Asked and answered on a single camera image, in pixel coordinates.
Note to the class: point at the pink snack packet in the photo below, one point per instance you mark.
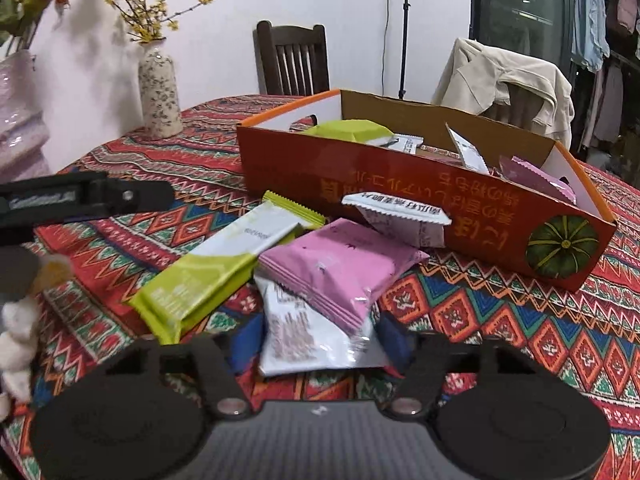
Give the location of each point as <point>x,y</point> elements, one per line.
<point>530,180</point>
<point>335,265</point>

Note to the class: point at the orange red cardboard box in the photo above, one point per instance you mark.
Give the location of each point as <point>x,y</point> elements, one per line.
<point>300,170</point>

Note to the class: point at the dark wooden chair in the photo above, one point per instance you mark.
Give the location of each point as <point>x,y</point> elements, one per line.
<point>290,35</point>

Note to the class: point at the floral ceramic vase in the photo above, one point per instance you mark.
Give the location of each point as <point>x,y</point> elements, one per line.
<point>160,95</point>

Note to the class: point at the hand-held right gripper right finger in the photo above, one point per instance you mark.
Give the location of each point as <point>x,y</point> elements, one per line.
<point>395,347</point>

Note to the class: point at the lime green white snack packet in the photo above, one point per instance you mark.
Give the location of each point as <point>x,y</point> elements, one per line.
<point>210,270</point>

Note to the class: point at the studio light on stand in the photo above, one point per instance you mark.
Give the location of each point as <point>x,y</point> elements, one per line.
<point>404,20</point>

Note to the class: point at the beige jacket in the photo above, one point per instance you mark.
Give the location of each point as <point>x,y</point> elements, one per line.
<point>500,75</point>

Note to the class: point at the yellow blossom branches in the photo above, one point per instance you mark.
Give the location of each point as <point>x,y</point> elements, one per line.
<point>145,30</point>

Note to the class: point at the lilac hanging garment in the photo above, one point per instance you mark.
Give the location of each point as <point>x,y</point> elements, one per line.
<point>607,105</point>

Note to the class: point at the wardrobe with hanging clothes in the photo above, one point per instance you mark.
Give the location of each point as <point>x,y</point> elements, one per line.
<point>525,5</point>

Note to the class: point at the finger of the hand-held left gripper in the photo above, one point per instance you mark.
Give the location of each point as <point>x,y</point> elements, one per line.
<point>140,195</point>

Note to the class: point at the blue hanging shirt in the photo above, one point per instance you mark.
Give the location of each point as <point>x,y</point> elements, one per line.
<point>590,20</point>

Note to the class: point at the brown wooden chair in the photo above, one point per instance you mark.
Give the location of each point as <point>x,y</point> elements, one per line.
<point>520,110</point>

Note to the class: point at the pink hanging garment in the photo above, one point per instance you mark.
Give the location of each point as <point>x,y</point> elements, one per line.
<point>629,10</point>

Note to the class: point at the white snack packet red print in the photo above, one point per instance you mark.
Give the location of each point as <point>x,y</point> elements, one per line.
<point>300,340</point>

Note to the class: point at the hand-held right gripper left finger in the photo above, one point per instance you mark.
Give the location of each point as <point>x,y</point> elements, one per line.
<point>245,345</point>

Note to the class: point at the large pink textured vase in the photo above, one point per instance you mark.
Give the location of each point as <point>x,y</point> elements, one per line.
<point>20,110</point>

